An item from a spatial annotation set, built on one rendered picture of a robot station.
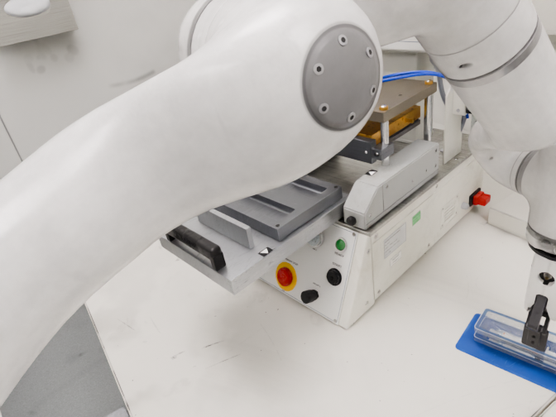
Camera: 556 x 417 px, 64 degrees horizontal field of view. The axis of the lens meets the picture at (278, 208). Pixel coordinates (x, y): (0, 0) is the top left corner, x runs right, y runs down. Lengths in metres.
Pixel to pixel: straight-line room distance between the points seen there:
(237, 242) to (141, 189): 0.48
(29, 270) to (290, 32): 0.21
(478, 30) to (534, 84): 0.09
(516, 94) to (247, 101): 0.29
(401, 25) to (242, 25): 0.17
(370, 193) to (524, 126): 0.36
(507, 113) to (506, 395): 0.47
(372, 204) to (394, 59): 0.40
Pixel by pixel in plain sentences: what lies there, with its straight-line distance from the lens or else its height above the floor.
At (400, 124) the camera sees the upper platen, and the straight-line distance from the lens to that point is 0.93.
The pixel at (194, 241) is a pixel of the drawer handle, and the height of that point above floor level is 1.01.
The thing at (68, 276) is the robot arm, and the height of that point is 1.23.
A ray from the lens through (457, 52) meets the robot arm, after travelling 0.43.
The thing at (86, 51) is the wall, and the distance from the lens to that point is 2.28.
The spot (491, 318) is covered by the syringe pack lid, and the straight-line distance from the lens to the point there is 0.86.
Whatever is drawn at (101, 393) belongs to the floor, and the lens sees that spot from 2.00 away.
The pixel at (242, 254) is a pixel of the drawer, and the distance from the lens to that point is 0.73.
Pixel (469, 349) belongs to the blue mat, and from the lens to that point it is 0.86.
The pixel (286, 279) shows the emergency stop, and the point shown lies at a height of 0.79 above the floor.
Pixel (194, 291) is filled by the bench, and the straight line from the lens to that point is 1.04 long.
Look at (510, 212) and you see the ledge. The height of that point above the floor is 0.80.
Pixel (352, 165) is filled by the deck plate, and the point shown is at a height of 0.93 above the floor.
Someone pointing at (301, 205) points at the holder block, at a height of 0.99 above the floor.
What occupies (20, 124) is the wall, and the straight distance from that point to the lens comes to 2.29.
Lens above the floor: 1.39
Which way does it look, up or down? 31 degrees down
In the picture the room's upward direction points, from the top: 10 degrees counter-clockwise
